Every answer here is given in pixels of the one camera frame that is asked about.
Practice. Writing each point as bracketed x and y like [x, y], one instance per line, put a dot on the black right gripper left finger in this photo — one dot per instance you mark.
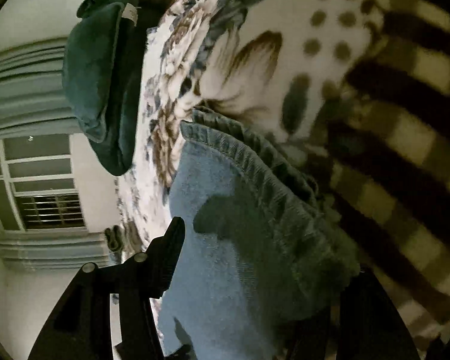
[79, 325]

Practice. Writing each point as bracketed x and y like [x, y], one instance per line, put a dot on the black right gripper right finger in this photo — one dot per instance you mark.
[369, 327]

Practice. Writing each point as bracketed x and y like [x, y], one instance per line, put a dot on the blue denim pants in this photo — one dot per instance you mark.
[261, 265]

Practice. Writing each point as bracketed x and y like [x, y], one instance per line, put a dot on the white framed window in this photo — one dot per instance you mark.
[37, 187]

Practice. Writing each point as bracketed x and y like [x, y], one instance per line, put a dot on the grey window curtain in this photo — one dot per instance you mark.
[32, 100]

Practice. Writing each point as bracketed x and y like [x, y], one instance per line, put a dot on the floral fleece blanket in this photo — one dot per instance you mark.
[355, 93]

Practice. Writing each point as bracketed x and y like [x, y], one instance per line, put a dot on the dark green pillow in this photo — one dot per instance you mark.
[102, 70]

